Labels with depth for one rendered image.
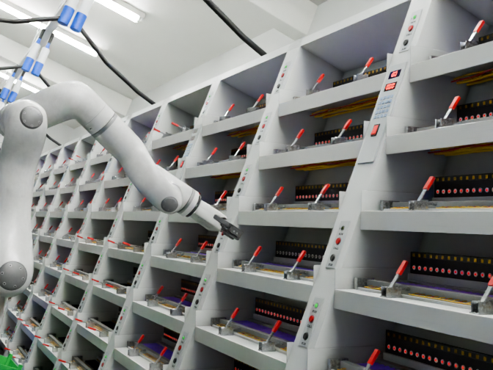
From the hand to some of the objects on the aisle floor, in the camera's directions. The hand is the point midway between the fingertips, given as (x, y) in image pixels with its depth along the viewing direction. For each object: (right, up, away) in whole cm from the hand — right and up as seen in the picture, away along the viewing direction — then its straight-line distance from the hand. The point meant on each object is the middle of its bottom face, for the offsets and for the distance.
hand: (232, 232), depth 211 cm
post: (-2, -102, -57) cm, 116 cm away
